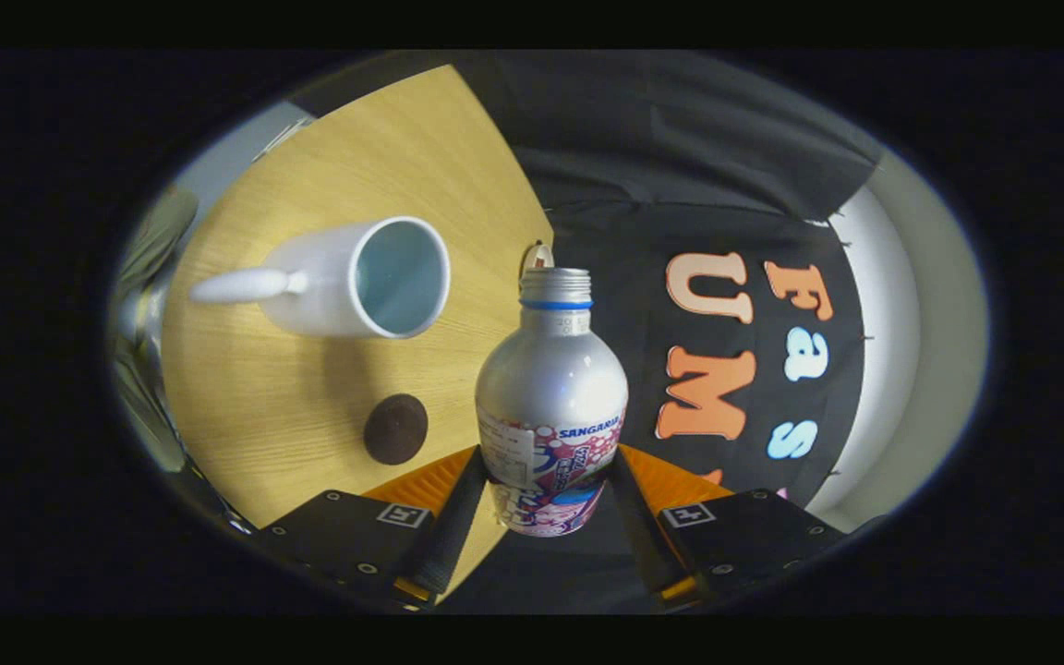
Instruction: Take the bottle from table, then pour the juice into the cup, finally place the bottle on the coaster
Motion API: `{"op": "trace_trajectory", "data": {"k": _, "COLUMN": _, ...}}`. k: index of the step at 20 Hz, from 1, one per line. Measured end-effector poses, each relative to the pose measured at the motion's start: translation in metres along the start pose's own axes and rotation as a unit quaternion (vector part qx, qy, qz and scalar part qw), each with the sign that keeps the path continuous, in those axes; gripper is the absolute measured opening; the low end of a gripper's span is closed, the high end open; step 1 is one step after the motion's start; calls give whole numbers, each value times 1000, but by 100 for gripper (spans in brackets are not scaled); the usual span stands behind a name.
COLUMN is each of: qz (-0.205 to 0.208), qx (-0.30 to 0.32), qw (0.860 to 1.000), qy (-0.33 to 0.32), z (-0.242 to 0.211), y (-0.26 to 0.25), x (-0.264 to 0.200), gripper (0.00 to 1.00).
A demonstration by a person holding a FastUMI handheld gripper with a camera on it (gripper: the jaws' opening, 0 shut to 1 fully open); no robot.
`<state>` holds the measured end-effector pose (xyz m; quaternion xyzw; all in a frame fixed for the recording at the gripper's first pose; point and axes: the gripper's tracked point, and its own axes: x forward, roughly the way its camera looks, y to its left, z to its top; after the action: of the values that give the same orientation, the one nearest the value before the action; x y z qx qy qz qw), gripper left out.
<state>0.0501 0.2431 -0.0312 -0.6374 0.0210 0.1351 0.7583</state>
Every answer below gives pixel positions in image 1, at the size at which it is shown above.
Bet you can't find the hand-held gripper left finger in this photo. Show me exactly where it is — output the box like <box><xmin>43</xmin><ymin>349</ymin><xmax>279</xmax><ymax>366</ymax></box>
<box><xmin>258</xmin><ymin>445</ymin><xmax>489</xmax><ymax>611</ymax></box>

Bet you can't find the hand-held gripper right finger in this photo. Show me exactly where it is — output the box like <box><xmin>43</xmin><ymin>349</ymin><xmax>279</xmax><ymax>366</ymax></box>
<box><xmin>608</xmin><ymin>443</ymin><xmax>847</xmax><ymax>606</ymax></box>

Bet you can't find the dark brown round coaster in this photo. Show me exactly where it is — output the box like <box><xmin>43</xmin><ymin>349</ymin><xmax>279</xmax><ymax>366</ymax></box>
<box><xmin>363</xmin><ymin>393</ymin><xmax>429</xmax><ymax>466</ymax></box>

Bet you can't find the silver juice bottle patterned label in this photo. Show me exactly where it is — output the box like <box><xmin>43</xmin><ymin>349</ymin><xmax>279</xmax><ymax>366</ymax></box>
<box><xmin>475</xmin><ymin>268</ymin><xmax>630</xmax><ymax>538</ymax></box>

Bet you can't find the white cup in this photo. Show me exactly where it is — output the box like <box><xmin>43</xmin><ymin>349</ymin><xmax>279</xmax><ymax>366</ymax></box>
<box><xmin>188</xmin><ymin>216</ymin><xmax>452</xmax><ymax>340</ymax></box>

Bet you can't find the wooden table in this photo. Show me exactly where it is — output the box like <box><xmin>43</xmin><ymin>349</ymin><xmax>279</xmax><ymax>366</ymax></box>
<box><xmin>161</xmin><ymin>65</ymin><xmax>556</xmax><ymax>601</ymax></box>

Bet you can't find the black backdrop cloth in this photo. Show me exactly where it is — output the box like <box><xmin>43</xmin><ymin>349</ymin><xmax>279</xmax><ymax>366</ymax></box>
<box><xmin>287</xmin><ymin>51</ymin><xmax>884</xmax><ymax>615</ymax></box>

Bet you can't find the grey metal frame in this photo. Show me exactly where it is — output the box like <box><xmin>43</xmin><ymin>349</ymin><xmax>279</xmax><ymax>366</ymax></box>
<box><xmin>112</xmin><ymin>185</ymin><xmax>202</xmax><ymax>474</ymax></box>

